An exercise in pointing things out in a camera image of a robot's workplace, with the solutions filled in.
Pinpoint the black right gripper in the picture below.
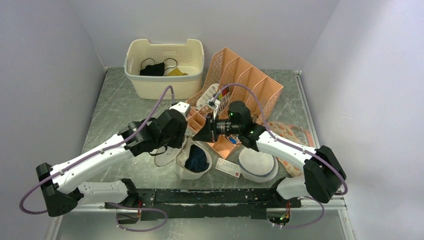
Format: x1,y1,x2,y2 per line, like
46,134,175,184
193,112,242,144

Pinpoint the white mesh laundry bag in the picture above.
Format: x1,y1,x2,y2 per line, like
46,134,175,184
150,135,213,180

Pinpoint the dark blue bra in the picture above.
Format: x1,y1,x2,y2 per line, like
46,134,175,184
184,144,210,173

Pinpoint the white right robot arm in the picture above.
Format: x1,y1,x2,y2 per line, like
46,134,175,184
193,101,348,207

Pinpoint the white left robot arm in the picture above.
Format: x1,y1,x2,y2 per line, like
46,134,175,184
36,104,190,217

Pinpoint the cream plastic laundry basket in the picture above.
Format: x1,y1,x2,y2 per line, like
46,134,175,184
124,38,205,100

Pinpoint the orange patterned fabric bag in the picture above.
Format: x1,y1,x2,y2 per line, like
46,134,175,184
267,121,316,178

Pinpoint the white red card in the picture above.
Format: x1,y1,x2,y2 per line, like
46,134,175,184
215,158,241,179

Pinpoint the yellow cloth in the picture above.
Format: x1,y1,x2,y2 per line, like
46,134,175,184
165,67,188,77

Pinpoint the peach plastic desk organizer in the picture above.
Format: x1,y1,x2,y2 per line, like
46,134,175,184
175,47,284,160

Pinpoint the black face mask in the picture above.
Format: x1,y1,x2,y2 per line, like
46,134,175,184
139,57,178,77

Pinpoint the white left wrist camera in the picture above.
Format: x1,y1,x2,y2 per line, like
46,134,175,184
169,101,191,117

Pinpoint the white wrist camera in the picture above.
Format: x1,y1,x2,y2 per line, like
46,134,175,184
169,101,191,117
208,99,221,119

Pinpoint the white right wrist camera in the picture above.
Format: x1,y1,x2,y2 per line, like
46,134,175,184
208,99,221,119

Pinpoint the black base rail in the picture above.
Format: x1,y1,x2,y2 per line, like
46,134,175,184
119,188,301,221

